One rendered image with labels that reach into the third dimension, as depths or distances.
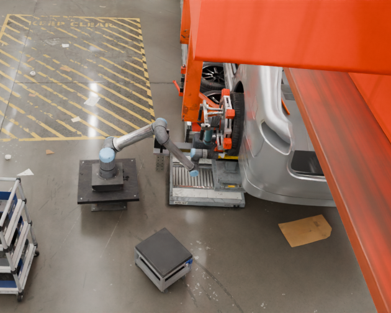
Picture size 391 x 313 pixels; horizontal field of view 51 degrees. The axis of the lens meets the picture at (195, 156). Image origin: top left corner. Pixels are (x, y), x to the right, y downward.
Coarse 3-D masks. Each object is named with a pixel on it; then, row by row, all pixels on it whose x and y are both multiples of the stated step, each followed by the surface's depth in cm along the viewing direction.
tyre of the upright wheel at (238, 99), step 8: (232, 96) 410; (240, 96) 404; (240, 104) 397; (240, 112) 393; (240, 120) 392; (240, 128) 392; (232, 136) 399; (240, 136) 394; (232, 144) 400; (240, 144) 399; (232, 152) 409
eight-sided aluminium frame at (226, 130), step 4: (224, 96) 412; (228, 96) 413; (220, 100) 431; (224, 100) 408; (228, 100) 408; (220, 104) 434; (224, 104) 407; (228, 104) 406; (220, 108) 438; (228, 108) 397; (220, 116) 446; (224, 128) 397; (228, 128) 397; (220, 132) 448; (224, 132) 396; (228, 132) 396; (216, 136) 447; (220, 136) 445; (224, 136) 399; (228, 136) 399; (220, 140) 444; (220, 148) 415
